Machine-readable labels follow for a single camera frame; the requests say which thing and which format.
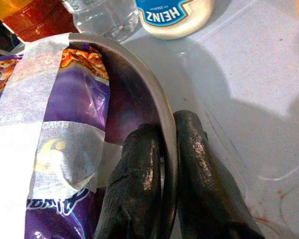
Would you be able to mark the clear plastic fridge shelf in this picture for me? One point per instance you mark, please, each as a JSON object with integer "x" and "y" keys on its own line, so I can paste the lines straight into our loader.
{"x": 239, "y": 99}

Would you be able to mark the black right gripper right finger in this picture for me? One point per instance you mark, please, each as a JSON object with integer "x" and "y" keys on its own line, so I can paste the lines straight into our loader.
{"x": 204, "y": 174}

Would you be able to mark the white paper towel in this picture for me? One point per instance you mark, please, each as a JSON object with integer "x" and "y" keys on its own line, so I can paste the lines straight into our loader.
{"x": 30, "y": 82}

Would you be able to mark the Heinz mayonnaise bottle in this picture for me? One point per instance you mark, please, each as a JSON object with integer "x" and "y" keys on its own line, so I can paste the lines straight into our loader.
{"x": 174, "y": 17}

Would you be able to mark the steel bowl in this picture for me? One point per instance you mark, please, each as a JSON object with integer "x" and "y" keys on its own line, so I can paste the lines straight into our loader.
{"x": 144, "y": 99}

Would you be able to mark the purple snack packet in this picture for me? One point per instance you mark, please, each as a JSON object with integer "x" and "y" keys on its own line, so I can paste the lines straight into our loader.
{"x": 72, "y": 104}

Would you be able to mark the clear plastic water bottle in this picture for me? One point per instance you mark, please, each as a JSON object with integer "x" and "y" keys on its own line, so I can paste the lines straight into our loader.
{"x": 107, "y": 17}

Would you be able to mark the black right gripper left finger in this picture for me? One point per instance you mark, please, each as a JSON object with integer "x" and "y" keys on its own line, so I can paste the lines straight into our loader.
{"x": 133, "y": 179}

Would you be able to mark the red sauce bottle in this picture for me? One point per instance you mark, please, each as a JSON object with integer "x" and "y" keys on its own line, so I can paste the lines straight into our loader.
{"x": 37, "y": 22}

